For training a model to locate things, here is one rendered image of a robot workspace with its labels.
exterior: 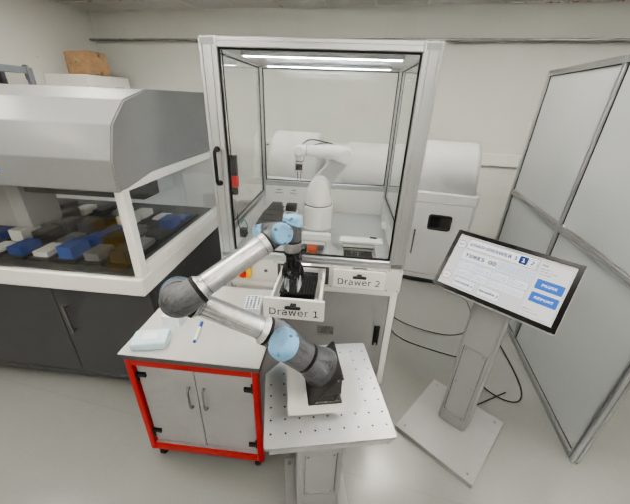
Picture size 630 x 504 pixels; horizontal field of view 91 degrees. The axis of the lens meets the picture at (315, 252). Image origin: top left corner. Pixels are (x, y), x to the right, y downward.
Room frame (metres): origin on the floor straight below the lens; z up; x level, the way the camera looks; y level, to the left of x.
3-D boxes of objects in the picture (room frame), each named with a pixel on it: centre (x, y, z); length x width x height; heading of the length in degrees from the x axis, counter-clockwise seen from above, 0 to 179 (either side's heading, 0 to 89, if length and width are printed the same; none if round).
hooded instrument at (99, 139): (2.01, 1.75, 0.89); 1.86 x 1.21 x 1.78; 85
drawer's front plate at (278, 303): (1.19, 0.09, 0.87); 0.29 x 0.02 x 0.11; 85
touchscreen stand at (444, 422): (1.24, -0.86, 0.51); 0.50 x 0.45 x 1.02; 136
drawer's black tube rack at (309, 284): (1.39, 0.07, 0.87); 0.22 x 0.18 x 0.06; 175
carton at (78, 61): (4.90, 3.22, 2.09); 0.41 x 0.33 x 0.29; 78
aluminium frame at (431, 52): (1.99, -0.02, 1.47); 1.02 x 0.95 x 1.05; 85
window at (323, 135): (1.54, 0.02, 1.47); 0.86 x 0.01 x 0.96; 85
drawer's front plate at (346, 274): (1.49, -0.25, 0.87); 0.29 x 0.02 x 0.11; 85
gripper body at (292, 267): (1.14, 0.09, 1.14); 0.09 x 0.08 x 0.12; 175
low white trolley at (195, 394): (1.24, 0.50, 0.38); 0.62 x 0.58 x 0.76; 85
